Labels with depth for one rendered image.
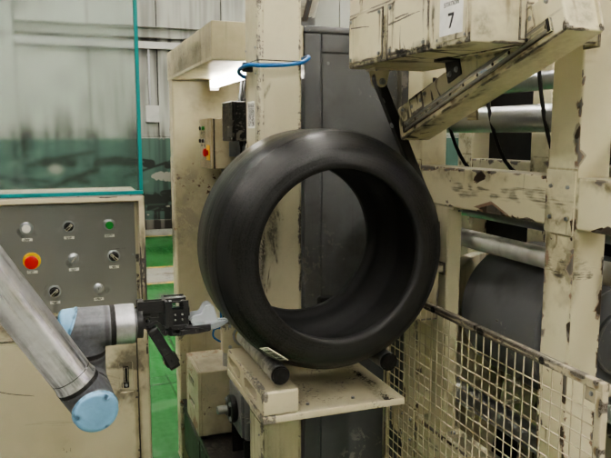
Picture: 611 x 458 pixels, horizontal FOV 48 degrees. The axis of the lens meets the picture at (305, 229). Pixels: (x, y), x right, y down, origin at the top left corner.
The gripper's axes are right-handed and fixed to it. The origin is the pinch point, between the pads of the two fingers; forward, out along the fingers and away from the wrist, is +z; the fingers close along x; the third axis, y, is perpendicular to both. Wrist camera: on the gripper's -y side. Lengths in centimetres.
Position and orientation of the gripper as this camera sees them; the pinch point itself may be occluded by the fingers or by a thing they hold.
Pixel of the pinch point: (223, 323)
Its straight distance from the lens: 163.3
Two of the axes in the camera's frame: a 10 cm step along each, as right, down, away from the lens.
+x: -3.4, -1.3, 9.3
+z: 9.4, -0.4, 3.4
